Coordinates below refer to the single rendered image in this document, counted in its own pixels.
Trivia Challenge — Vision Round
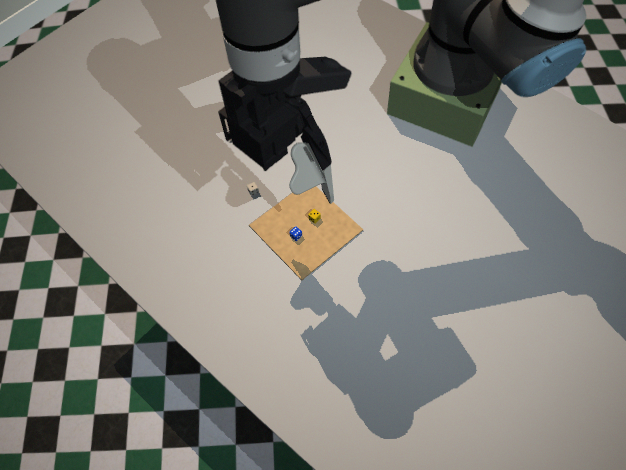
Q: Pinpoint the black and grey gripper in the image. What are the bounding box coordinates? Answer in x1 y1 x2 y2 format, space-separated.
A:
218 60 334 204

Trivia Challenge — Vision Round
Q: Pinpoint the yellow die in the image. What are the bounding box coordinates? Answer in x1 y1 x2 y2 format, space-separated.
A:
308 209 321 223

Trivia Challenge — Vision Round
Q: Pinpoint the tan square mat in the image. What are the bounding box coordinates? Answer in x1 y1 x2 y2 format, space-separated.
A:
249 187 363 280

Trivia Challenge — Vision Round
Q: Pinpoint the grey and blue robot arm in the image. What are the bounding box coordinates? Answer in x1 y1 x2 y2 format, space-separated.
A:
216 0 586 97

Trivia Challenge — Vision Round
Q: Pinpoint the blue die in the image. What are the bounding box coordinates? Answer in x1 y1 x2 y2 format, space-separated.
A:
289 226 302 241

